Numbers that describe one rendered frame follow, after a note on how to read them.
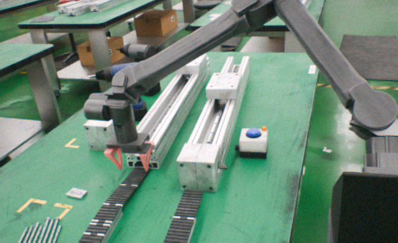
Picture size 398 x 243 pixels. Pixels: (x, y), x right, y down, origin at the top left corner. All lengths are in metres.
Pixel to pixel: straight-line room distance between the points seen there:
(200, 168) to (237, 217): 0.15
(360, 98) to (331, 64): 0.11
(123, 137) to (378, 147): 0.59
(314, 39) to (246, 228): 0.46
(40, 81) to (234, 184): 2.08
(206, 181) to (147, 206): 0.17
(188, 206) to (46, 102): 2.14
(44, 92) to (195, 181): 2.04
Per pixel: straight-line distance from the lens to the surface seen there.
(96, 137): 1.26
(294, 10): 0.94
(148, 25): 4.95
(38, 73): 2.86
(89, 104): 1.01
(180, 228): 0.87
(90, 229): 0.93
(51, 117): 2.98
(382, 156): 0.78
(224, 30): 0.95
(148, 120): 1.23
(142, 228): 0.94
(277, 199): 0.99
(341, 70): 0.86
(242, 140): 1.11
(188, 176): 1.00
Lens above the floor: 1.41
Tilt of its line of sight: 26 degrees down
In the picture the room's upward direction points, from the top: 6 degrees counter-clockwise
